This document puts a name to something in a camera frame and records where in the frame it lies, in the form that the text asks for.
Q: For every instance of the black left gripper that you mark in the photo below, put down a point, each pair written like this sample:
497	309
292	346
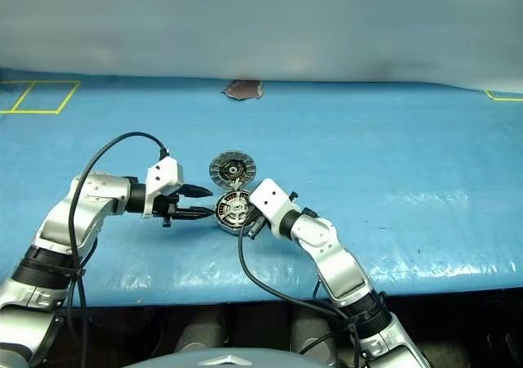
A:
165	204

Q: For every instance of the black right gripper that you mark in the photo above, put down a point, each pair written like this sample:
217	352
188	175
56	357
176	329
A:
255	225

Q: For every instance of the grey motor housing copper windings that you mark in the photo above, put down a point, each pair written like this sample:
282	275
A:
231	230

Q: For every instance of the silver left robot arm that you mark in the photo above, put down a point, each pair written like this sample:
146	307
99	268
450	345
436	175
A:
81	216

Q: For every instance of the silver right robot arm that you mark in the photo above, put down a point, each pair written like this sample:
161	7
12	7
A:
339	257

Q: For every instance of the grey motor lid circuit board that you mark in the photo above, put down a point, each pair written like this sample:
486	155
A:
216	169

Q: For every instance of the grey rounded shape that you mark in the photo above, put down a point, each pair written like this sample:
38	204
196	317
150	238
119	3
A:
200	329
314	335

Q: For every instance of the blue table cover sheet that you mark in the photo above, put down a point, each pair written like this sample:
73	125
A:
367	159

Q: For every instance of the grey robot torso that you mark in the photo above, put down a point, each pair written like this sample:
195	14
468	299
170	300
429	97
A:
212	360

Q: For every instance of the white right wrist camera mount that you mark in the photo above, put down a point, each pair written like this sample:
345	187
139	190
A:
271	198

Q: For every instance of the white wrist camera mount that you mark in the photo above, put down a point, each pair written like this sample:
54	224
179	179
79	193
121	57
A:
163	178
271	198

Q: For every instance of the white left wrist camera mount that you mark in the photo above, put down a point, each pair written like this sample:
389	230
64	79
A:
163	178

